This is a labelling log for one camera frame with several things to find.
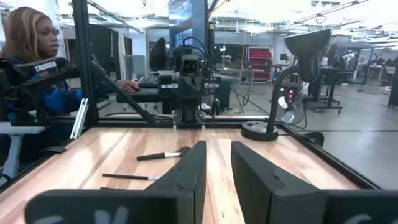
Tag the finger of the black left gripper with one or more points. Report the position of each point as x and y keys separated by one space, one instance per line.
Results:
x=185 y=88
x=196 y=88

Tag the black standing desk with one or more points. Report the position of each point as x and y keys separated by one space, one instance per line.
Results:
x=331 y=73

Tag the black keyboard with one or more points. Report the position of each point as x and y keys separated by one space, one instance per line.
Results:
x=147 y=81

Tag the small desk fan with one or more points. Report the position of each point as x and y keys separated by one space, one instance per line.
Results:
x=287 y=116

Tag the black partition panel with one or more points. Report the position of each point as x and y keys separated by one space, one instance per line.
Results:
x=101 y=49

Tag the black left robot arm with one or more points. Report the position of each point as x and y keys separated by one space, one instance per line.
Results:
x=189 y=112

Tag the thin black makeup brush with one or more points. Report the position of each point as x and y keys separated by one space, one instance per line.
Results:
x=124 y=176

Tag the large dark display screen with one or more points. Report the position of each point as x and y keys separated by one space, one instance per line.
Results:
x=186 y=18

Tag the silver aluminium bracket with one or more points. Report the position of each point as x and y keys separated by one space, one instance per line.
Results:
x=79 y=118

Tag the black frame clamp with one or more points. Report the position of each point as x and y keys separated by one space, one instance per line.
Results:
x=314 y=138

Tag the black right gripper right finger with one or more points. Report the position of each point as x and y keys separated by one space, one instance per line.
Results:
x=280 y=205

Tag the white table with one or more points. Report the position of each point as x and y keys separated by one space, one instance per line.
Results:
x=18 y=129

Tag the black aluminium table frame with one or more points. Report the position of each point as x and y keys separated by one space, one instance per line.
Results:
x=82 y=62

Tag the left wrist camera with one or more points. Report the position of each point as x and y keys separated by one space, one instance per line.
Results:
x=189 y=65

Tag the thick black makeup brush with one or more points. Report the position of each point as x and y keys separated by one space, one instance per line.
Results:
x=152 y=156

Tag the red storage shelf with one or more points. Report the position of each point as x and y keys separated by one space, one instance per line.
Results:
x=259 y=57

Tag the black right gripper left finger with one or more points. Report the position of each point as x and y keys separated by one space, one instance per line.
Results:
x=174 y=205

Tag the person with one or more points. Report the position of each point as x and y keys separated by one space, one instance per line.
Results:
x=31 y=34
x=159 y=53

